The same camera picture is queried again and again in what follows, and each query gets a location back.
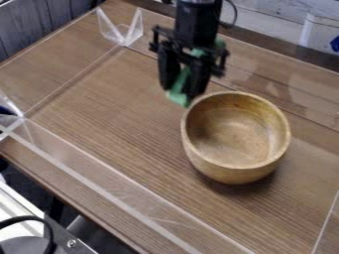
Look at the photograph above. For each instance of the brown wooden bowl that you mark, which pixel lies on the brown wooden bowl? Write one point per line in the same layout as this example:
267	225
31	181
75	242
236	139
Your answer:
235	137

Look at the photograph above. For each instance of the blue object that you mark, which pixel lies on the blue object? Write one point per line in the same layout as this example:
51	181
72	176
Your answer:
334	44

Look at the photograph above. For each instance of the grey metal bracket with screw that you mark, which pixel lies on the grey metal bracket with screw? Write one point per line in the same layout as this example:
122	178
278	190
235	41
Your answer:
67	244

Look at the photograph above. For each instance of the clear acrylic front barrier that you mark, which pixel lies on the clear acrylic front barrier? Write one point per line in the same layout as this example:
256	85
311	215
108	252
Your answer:
118	163

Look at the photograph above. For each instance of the white container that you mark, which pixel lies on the white container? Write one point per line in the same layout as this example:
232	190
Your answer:
320	29

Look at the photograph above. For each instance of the clear acrylic corner bracket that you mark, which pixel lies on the clear acrylic corner bracket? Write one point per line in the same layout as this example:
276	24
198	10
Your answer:
120	34

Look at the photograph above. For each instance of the green rectangular block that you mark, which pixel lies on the green rectangular block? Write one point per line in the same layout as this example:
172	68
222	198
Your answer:
178	92

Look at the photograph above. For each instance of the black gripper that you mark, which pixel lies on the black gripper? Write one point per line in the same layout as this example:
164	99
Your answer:
194	32

